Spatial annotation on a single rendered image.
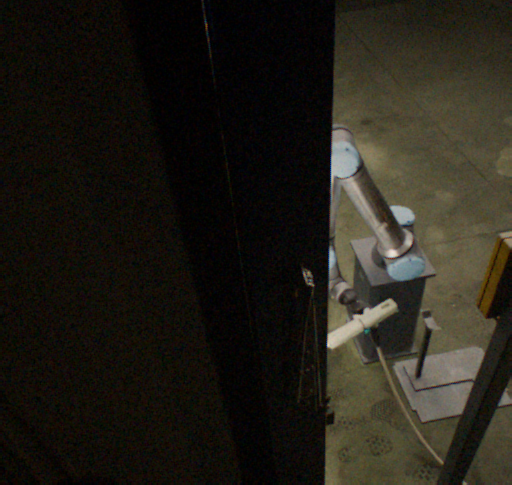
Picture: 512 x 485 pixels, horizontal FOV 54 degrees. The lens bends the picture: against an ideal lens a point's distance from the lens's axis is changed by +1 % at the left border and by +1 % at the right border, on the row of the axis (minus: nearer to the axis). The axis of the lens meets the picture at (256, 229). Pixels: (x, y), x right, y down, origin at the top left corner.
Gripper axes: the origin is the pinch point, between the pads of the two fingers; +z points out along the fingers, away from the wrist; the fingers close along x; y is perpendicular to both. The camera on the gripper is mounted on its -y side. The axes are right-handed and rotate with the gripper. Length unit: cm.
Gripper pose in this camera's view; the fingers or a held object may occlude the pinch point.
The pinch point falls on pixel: (371, 325)
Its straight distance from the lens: 207.9
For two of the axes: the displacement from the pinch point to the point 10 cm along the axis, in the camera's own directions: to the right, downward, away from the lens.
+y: 3.2, 7.0, 6.4
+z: 3.8, 5.3, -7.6
